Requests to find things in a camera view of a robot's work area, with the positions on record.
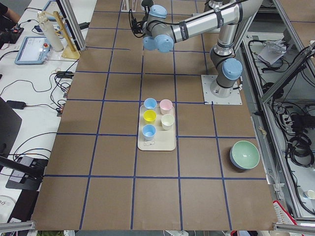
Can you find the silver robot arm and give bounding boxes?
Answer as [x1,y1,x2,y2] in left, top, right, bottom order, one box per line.
[142,0,262,89]

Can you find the yellow cup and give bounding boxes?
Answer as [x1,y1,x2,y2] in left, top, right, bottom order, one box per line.
[143,110,157,124]

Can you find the cream cup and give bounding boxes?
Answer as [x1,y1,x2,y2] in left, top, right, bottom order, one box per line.
[161,114,175,130]

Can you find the pink cup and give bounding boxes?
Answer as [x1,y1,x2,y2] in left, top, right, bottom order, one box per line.
[159,99,173,115]

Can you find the blue cup at tray end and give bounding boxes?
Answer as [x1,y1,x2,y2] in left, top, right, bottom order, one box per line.
[142,124,156,141]

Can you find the blue cup near front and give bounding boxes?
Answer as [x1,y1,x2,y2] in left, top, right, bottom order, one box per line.
[143,98,157,110]

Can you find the beige plastic tray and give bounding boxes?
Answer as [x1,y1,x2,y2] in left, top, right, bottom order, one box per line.
[137,105,176,151]

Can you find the blue-grey bowl underneath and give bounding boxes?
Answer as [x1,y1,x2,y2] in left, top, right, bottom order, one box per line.
[229,145,246,170]

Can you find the green bowl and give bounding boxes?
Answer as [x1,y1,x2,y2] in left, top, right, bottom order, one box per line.
[234,141,260,170]

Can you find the wooden mug tree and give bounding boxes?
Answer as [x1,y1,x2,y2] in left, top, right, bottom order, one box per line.
[45,11,80,59]

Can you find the blue teach pendant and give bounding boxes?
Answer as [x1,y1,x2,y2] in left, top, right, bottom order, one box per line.
[15,36,51,65]

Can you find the black power adapter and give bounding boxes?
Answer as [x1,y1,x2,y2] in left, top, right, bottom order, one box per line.
[6,100,27,110]

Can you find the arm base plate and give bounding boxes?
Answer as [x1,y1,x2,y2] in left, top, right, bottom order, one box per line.
[201,75,242,105]

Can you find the white wire cup rack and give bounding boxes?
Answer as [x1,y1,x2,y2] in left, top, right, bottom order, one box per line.
[120,0,142,12]

